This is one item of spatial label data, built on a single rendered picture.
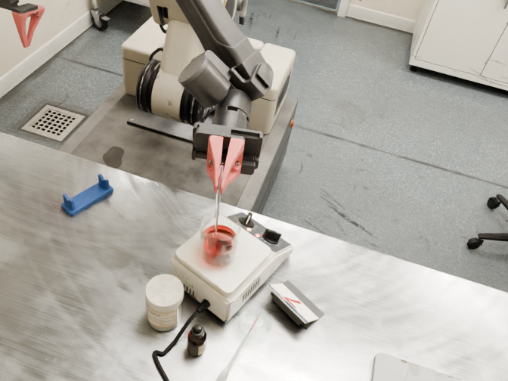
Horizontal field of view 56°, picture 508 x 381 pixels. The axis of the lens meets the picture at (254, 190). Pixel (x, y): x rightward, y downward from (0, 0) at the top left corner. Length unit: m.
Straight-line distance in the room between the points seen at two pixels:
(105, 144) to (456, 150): 1.76
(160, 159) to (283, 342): 0.97
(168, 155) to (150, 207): 0.70
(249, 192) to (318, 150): 0.85
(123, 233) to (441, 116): 2.25
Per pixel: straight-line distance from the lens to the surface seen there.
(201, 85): 0.74
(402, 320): 0.92
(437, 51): 3.13
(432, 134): 2.73
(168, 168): 1.62
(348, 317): 0.88
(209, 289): 0.79
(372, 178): 2.31
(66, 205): 0.99
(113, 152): 1.68
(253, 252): 0.81
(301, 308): 0.84
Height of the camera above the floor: 1.48
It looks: 45 degrees down
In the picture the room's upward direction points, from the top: 11 degrees clockwise
